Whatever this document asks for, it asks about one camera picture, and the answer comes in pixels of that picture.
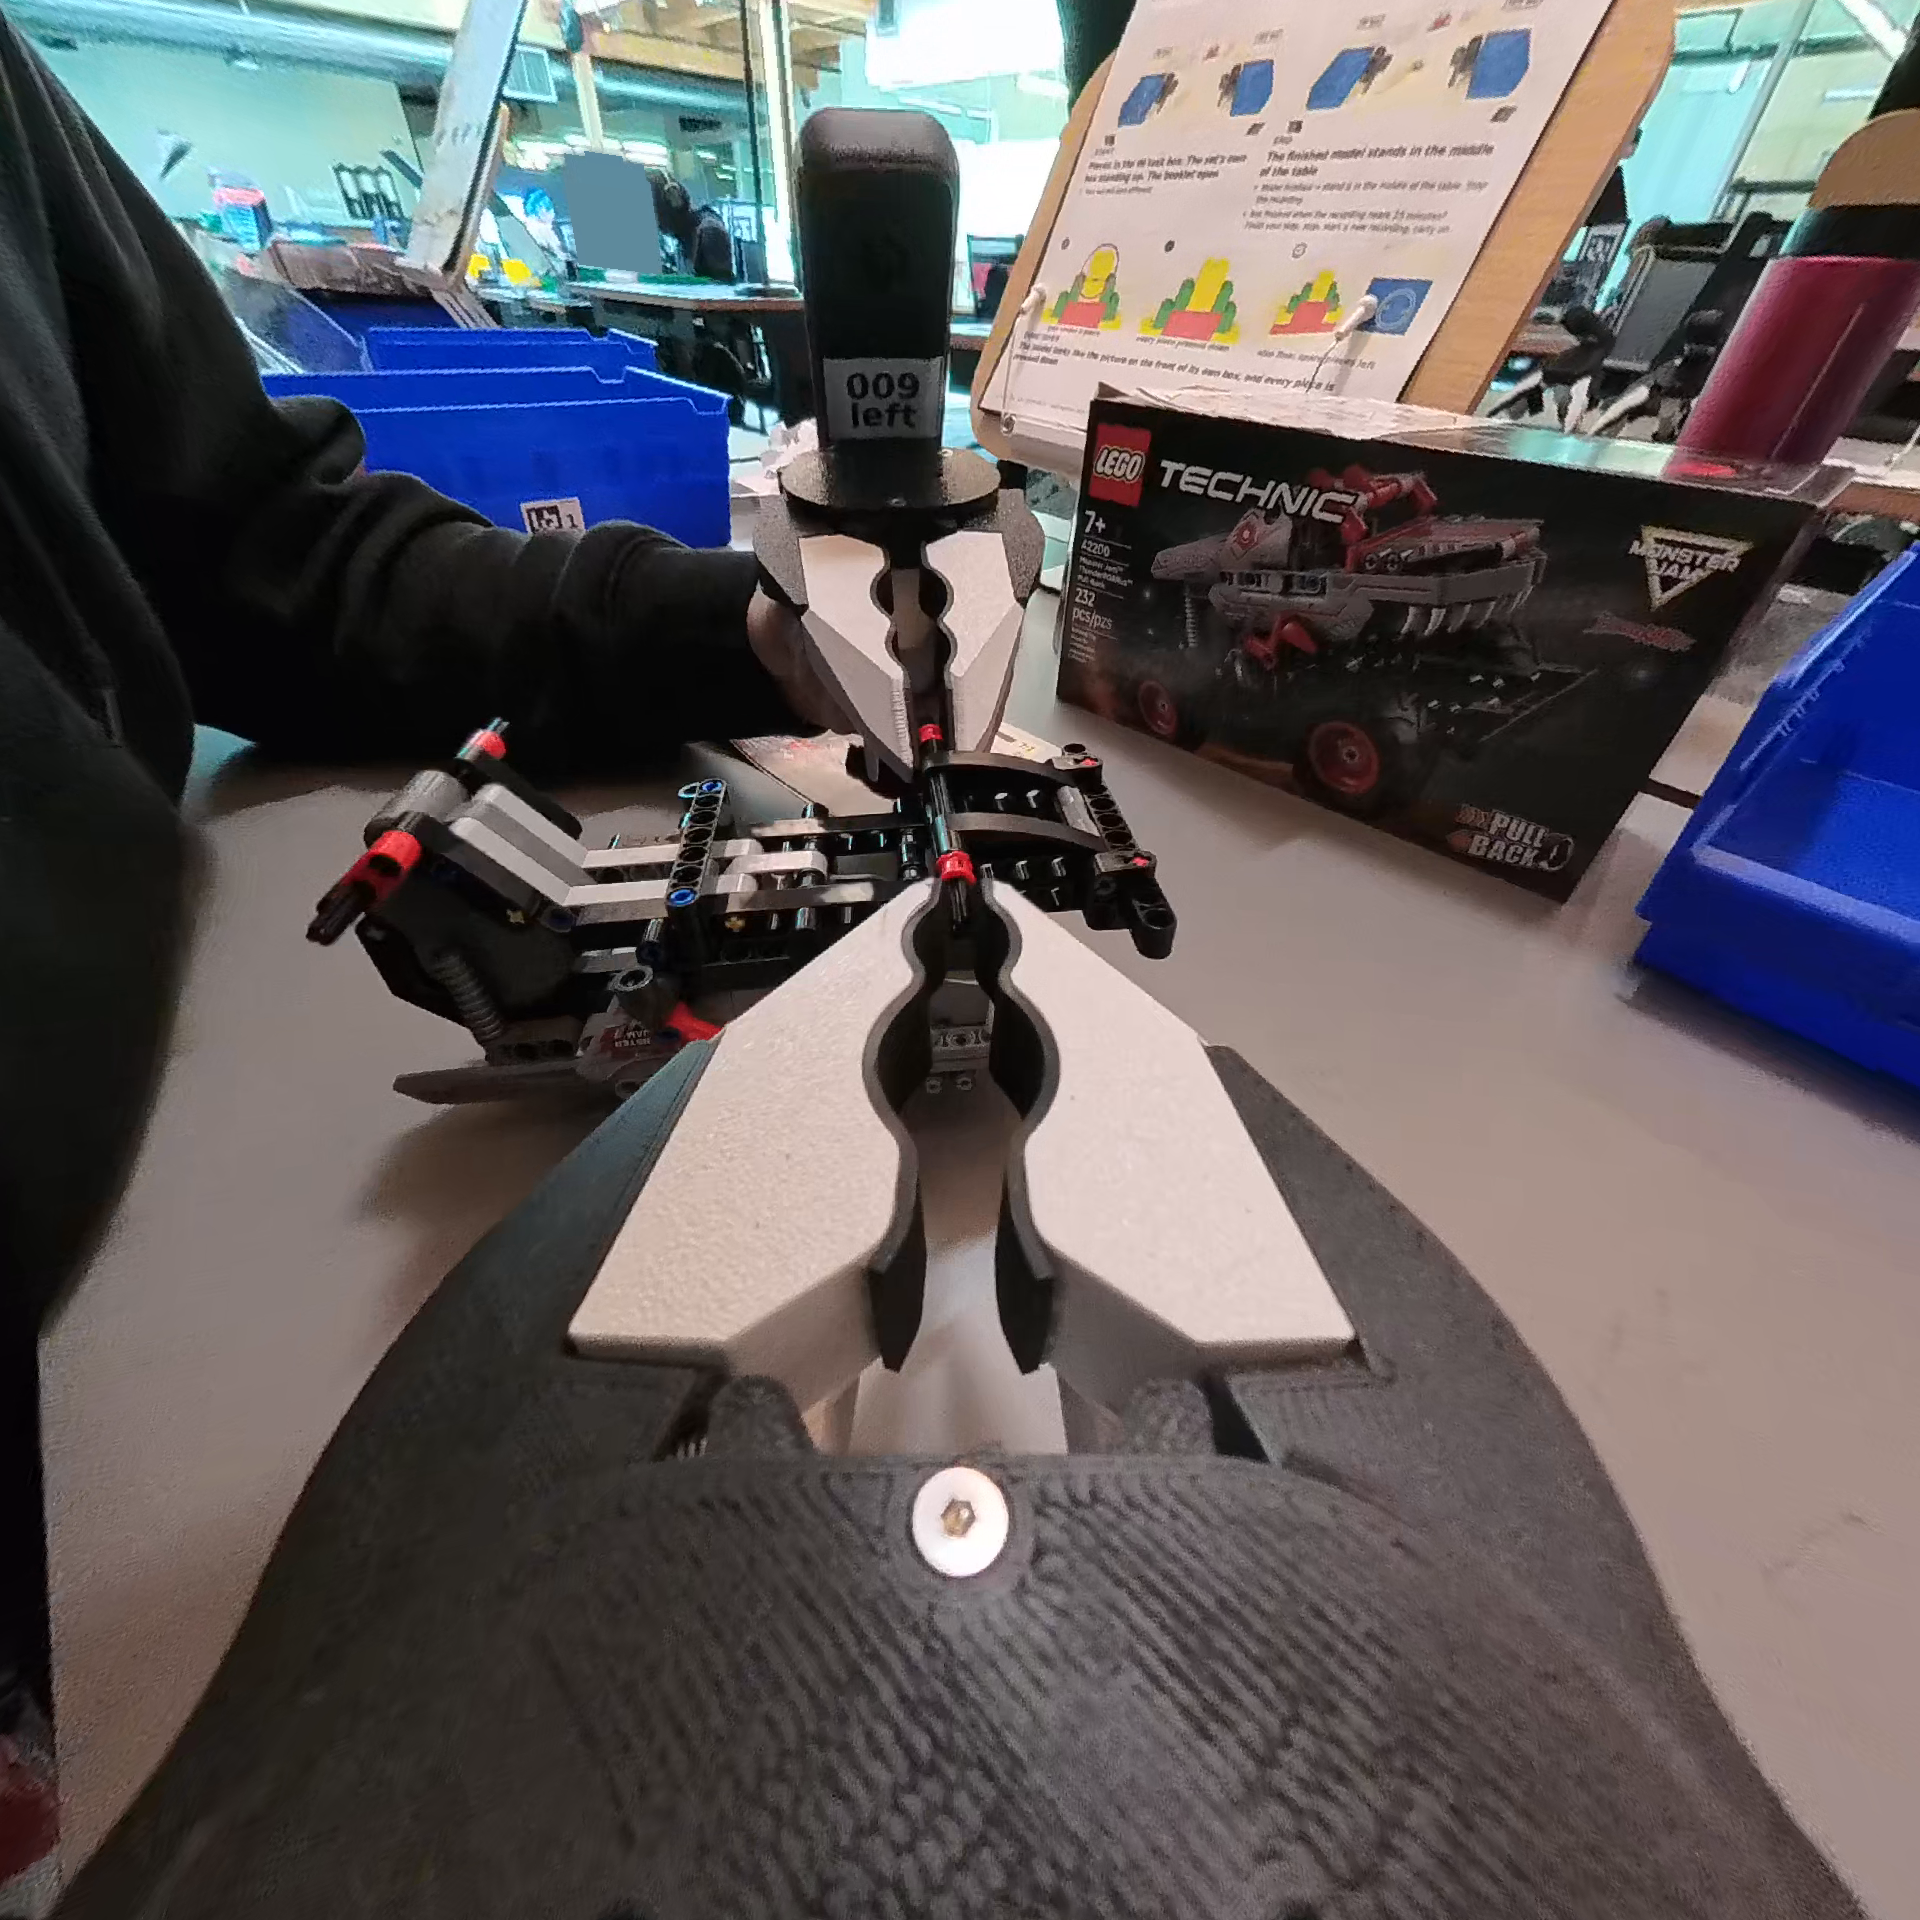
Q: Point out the open instruction booklet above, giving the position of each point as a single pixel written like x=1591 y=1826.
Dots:
x=795 y=771

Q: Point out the leaning white board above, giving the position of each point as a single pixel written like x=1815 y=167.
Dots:
x=465 y=136

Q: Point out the instruction sheet on board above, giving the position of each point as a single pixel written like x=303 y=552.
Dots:
x=1560 y=193

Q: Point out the black toy truck box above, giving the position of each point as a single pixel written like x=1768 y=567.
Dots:
x=1499 y=598

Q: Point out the person's black clothed torso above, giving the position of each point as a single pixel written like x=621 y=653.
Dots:
x=75 y=752

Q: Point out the background work table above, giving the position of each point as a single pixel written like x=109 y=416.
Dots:
x=690 y=309

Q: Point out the black office chair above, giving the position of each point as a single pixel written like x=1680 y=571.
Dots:
x=1667 y=313

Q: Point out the grey desk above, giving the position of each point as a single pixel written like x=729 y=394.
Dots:
x=1499 y=1127

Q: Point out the white tag sticker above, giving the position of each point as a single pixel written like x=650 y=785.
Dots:
x=552 y=520

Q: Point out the dark red bottle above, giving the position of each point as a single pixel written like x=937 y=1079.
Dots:
x=1800 y=344

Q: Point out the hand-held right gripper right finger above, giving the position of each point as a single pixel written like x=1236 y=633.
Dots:
x=1186 y=1186

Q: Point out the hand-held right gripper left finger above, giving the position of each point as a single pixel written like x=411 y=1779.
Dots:
x=767 y=1169

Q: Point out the black brick truck chassis model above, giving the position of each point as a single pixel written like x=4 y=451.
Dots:
x=706 y=878

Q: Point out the person's left forearm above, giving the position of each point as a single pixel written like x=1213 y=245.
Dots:
x=527 y=615

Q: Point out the person's left hand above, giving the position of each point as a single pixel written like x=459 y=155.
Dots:
x=794 y=667

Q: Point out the blue angled storage bin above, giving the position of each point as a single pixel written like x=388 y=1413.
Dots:
x=1800 y=840

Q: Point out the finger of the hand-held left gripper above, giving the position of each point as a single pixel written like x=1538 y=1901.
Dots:
x=983 y=615
x=855 y=630

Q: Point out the large blue storage bin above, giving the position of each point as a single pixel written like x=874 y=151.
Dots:
x=599 y=450

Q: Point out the small blue storage bin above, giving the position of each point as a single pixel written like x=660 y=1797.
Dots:
x=498 y=347

